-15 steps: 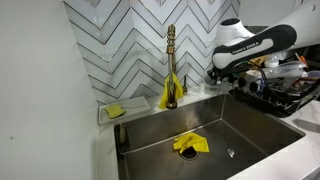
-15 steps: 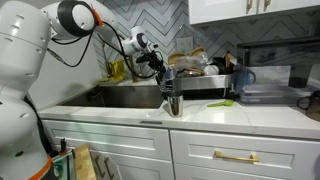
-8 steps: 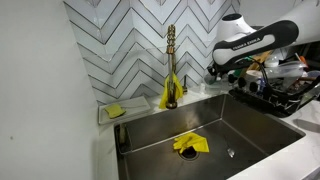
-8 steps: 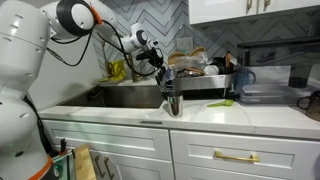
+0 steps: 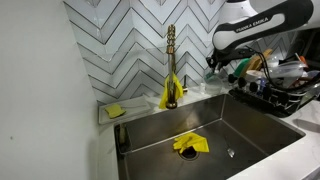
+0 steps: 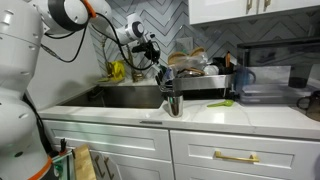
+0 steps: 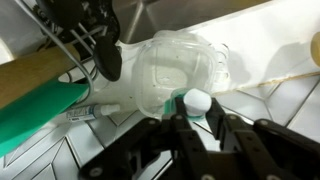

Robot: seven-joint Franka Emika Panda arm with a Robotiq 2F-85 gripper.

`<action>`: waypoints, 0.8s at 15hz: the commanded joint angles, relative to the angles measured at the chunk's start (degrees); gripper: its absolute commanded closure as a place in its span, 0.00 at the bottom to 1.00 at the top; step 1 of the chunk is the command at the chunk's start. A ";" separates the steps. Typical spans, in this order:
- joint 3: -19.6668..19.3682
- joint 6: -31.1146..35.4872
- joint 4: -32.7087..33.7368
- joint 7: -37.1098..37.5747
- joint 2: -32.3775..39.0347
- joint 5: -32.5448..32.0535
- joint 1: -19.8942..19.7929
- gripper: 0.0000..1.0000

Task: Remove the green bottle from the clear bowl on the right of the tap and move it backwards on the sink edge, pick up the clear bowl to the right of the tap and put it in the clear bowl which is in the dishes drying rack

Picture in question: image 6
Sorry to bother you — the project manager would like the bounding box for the white drawer with handle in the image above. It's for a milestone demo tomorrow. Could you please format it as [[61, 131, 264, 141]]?
[[169, 129, 320, 180]]

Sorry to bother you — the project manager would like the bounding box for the stainless steel dish rack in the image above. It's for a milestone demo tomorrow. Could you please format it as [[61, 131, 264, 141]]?
[[158, 73, 236, 101]]

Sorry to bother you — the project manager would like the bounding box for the white wall outlet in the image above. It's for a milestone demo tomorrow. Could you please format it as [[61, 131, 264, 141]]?
[[175, 36, 195, 54]]

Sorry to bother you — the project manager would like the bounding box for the orange utensil handle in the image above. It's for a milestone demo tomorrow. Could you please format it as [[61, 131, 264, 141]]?
[[225, 51, 232, 70]]

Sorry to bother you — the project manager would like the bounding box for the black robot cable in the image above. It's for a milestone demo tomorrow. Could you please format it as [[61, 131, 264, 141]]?
[[39, 12, 162, 72]]

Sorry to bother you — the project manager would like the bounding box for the small black clamp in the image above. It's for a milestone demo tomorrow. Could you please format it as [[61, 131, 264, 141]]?
[[59, 137, 68, 154]]

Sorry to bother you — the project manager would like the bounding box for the yellow cloth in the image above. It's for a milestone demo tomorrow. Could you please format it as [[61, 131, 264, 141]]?
[[106, 59, 127, 83]]

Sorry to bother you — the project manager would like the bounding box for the green tinted clear box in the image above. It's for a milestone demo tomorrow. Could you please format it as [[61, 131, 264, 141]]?
[[51, 149, 76, 180]]

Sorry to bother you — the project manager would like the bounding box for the black countertop appliance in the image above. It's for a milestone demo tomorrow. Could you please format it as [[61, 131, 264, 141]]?
[[236, 36, 320, 90]]

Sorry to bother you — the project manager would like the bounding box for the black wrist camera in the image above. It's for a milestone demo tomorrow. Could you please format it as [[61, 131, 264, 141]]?
[[131, 44, 148, 55]]

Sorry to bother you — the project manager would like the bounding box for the shiny metal cup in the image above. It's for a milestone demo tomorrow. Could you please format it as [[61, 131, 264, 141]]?
[[166, 93, 185, 119]]

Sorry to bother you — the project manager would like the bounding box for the dark round bowl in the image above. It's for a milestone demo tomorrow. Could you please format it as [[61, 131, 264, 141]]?
[[179, 67, 206, 78]]

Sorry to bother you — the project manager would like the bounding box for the dark glass mug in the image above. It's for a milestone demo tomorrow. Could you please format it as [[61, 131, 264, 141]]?
[[296, 90, 320, 122]]

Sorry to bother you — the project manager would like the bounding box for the white upper cabinet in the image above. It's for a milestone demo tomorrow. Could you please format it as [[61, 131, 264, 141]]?
[[188, 0, 320, 26]]

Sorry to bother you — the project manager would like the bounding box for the wooden cutting board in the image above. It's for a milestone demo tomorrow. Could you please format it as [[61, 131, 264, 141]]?
[[72, 143, 98, 180]]

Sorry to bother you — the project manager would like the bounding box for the plain white drawer front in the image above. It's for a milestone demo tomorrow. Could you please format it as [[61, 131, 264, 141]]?
[[42, 119, 173, 162]]

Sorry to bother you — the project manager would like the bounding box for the white lower cabinet door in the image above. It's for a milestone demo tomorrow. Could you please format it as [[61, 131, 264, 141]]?
[[89, 149, 175, 180]]

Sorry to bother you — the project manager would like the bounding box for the green plastic scoop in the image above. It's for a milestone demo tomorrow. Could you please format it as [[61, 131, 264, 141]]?
[[206, 99, 236, 108]]

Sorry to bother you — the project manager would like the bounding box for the black dishes pile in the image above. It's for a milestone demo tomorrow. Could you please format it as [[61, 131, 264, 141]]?
[[213, 56, 235, 75]]

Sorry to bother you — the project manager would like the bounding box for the stainless steel sink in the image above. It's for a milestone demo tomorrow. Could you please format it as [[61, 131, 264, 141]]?
[[61, 84, 166, 110]]

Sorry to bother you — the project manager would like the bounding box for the clear plastic container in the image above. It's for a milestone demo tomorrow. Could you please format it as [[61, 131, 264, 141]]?
[[173, 54, 210, 73]]

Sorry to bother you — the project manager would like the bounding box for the brass spring faucet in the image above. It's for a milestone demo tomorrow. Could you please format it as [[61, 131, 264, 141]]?
[[101, 36, 145, 84]]

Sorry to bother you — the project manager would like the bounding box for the white bowl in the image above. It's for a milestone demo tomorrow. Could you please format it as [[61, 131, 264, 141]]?
[[203, 64, 220, 76]]

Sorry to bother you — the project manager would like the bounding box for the gold drawer handle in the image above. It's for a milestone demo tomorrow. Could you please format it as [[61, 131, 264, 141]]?
[[213, 150, 261, 164]]

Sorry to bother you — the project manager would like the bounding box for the clear plastic storage box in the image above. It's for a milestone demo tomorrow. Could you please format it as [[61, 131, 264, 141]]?
[[239, 65, 320, 105]]

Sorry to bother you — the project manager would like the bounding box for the blue tinted pitcher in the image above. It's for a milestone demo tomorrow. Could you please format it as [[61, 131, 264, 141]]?
[[234, 66, 257, 95]]

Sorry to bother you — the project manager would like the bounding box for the bronze door handle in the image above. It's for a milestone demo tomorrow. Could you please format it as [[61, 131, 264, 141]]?
[[103, 156, 116, 180], [94, 154, 106, 179]]

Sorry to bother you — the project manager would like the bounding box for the blue mug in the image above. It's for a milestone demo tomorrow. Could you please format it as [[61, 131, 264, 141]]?
[[165, 68, 175, 82]]

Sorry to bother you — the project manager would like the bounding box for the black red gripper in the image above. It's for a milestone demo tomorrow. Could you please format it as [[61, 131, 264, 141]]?
[[143, 40, 162, 66]]

